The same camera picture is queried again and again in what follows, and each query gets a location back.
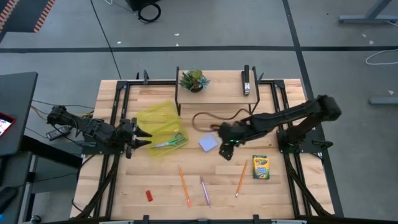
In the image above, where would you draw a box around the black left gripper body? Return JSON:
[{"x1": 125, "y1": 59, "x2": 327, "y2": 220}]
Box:
[{"x1": 116, "y1": 117, "x2": 139, "y2": 159}]

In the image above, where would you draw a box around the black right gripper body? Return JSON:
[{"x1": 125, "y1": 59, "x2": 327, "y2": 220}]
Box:
[{"x1": 217, "y1": 121, "x2": 249, "y2": 161}]

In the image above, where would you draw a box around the yellow translucent pencil case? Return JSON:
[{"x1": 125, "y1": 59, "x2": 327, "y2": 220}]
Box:
[{"x1": 135, "y1": 100, "x2": 190, "y2": 158}]

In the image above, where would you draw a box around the lavender sticky note pad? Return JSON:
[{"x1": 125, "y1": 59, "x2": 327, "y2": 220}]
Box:
[{"x1": 198, "y1": 133, "x2": 220, "y2": 153}]

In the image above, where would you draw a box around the yellow crayon box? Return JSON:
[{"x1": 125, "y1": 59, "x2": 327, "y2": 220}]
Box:
[{"x1": 252, "y1": 154, "x2": 271, "y2": 180}]

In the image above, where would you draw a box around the pink object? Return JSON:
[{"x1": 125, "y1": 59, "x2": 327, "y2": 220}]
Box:
[{"x1": 234, "y1": 159, "x2": 249, "y2": 198}]

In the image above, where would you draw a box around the orange pencil with pink eraser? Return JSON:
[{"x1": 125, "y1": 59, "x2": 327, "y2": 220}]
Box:
[{"x1": 178, "y1": 166, "x2": 193, "y2": 208}]

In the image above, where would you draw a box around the translucent purple pen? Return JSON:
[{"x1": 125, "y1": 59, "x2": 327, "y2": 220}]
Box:
[{"x1": 200, "y1": 176, "x2": 211, "y2": 208}]

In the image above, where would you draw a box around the wooden shelf riser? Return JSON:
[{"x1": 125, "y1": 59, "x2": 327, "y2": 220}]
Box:
[{"x1": 175, "y1": 65, "x2": 265, "y2": 116}]

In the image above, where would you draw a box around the black stapler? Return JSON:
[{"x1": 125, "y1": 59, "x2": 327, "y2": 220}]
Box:
[{"x1": 241, "y1": 64, "x2": 251, "y2": 96}]

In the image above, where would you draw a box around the potted succulent plant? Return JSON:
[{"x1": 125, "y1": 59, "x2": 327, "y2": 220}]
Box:
[{"x1": 179, "y1": 69, "x2": 211, "y2": 93}]

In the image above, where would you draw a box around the black power adapter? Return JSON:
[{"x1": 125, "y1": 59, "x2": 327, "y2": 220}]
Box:
[{"x1": 45, "y1": 125, "x2": 72, "y2": 141}]

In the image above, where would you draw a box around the black side desk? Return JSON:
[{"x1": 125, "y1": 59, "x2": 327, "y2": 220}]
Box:
[{"x1": 0, "y1": 72, "x2": 39, "y2": 156}]

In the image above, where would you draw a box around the red-framed tablet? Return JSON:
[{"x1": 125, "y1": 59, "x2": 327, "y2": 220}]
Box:
[{"x1": 0, "y1": 112, "x2": 16, "y2": 138}]

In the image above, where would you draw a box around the black floor box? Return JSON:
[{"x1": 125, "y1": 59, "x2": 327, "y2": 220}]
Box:
[{"x1": 126, "y1": 0, "x2": 161, "y2": 12}]

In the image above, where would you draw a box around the grey table base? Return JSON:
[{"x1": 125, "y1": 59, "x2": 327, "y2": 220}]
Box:
[
  {"x1": 369, "y1": 96, "x2": 398, "y2": 105},
  {"x1": 338, "y1": 0, "x2": 398, "y2": 25}
]

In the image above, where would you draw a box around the dark loose arm cable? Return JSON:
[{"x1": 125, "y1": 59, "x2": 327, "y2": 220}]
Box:
[{"x1": 192, "y1": 108, "x2": 251, "y2": 133}]

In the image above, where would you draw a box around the black metal table frame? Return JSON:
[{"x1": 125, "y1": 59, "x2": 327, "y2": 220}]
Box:
[{"x1": 72, "y1": 79, "x2": 336, "y2": 224}]

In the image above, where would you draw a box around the coiled black floor cable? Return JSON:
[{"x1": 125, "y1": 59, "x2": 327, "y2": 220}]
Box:
[{"x1": 137, "y1": 2, "x2": 162, "y2": 24}]

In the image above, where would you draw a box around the white floor cable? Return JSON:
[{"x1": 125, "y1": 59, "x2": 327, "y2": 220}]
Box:
[{"x1": 365, "y1": 48, "x2": 398, "y2": 65}]

